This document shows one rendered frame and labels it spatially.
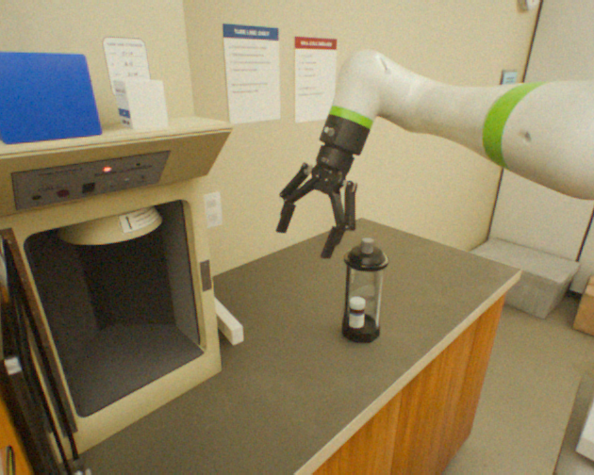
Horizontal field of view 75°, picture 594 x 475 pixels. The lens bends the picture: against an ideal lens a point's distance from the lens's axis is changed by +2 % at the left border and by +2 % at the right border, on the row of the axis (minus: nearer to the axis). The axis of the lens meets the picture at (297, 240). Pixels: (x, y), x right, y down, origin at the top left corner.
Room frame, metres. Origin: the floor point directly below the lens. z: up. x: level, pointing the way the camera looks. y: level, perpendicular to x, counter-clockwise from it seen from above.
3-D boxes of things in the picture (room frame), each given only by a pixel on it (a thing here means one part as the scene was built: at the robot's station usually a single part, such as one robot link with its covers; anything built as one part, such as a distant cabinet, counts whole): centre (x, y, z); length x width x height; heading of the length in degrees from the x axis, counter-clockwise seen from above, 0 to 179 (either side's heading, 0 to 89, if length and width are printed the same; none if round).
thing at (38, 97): (0.49, 0.31, 1.56); 0.10 x 0.10 x 0.09; 43
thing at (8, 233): (0.48, 0.40, 1.19); 0.03 x 0.02 x 0.39; 133
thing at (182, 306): (0.67, 0.38, 1.19); 0.26 x 0.24 x 0.35; 133
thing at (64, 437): (0.35, 0.30, 1.19); 0.30 x 0.01 x 0.40; 37
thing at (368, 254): (0.84, -0.17, 1.18); 0.09 x 0.09 x 0.07
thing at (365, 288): (0.84, -0.17, 1.06); 0.11 x 0.11 x 0.21
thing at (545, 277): (2.50, -1.63, 0.17); 0.60 x 0.42 x 0.33; 41
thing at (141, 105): (0.57, 0.22, 1.54); 0.05 x 0.05 x 0.06; 40
